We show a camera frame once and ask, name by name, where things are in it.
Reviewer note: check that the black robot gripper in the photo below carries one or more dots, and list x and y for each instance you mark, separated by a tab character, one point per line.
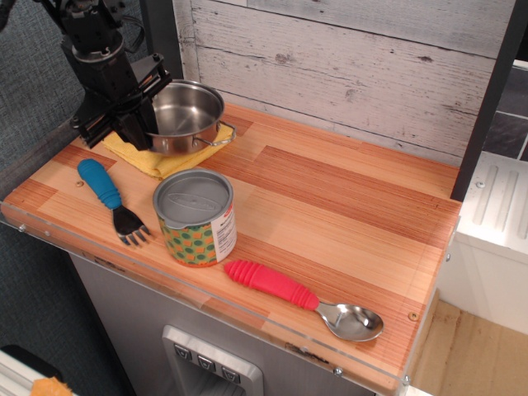
118	95

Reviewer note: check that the stainless steel pot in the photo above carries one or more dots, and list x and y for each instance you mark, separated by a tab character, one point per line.
189	119

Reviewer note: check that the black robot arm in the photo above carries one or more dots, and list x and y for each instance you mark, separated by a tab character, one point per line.
91	25

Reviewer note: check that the yellow orange folded towel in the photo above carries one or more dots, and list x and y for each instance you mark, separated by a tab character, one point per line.
160	167

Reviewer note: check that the toy can with grey lid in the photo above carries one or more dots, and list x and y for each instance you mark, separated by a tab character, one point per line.
196	216

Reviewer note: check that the grey toy fridge cabinet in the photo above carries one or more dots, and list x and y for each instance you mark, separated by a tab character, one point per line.
168	347

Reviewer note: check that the black orange object corner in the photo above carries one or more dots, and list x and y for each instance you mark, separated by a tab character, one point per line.
24	373

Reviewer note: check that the white toy sink unit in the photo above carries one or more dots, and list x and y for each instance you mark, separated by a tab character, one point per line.
485	268

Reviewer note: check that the blue handled fork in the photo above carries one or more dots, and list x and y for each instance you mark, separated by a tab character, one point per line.
128	226

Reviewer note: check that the dark vertical post left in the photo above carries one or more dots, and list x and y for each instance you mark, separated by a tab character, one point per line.
161	33

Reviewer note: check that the dark vertical post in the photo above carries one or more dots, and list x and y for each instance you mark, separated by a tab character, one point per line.
161	33
505	59

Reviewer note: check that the red handled spoon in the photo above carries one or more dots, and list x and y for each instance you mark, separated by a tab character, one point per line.
346	321

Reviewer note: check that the dark vertical post right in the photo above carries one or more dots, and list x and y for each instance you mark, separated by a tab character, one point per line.
505	59

